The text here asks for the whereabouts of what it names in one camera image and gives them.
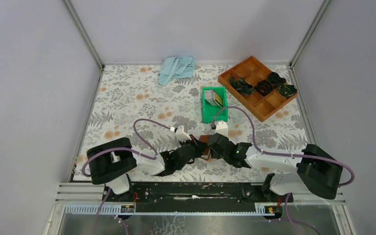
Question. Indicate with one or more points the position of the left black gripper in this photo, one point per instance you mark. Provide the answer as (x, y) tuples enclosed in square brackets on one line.
[(199, 147)]

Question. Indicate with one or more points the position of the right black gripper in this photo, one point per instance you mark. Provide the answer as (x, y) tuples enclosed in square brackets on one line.
[(214, 155)]

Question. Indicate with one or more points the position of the brown leather card holder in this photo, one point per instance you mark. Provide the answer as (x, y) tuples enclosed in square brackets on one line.
[(203, 144)]

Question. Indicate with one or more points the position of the silver credit card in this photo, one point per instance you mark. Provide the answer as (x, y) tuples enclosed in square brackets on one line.
[(213, 98)]

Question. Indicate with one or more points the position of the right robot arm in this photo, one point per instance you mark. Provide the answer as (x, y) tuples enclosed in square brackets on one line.
[(313, 170)]

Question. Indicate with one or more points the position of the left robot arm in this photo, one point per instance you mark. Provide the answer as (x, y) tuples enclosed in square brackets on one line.
[(109, 164)]

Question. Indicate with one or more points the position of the green plastic basket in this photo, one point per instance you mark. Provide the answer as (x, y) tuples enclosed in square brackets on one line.
[(208, 110)]

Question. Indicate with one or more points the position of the orange compartment tray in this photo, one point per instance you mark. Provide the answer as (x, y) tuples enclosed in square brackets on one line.
[(254, 71)]

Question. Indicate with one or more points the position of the dark rolled sock left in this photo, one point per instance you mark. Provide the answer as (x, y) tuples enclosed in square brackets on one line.
[(241, 86)]

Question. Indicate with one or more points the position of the dark rolled sock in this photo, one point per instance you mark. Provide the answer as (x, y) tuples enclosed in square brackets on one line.
[(241, 86), (287, 90), (263, 88), (275, 80)]

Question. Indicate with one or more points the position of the floral table mat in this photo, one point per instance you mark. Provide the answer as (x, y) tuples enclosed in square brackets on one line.
[(131, 103)]

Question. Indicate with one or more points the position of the dark rolled sock middle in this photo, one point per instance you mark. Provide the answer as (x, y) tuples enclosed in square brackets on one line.
[(263, 88)]

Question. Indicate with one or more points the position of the dark rolled sock right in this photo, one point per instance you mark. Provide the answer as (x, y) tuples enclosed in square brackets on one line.
[(287, 90)]

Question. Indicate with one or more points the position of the dark rolled sock top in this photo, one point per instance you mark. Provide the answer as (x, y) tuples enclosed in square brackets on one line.
[(275, 80)]

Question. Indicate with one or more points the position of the light blue cloth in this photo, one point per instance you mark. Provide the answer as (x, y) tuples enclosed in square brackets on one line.
[(176, 68)]

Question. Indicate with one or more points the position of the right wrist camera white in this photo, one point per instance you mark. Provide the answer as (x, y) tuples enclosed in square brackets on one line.
[(220, 127)]

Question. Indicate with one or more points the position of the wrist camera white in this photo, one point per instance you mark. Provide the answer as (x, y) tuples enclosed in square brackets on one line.
[(181, 135), (220, 127)]

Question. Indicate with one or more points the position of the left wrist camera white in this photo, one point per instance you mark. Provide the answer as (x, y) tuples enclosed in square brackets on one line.
[(181, 135)]

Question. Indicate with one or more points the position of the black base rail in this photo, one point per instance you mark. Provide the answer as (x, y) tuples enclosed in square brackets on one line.
[(197, 197)]

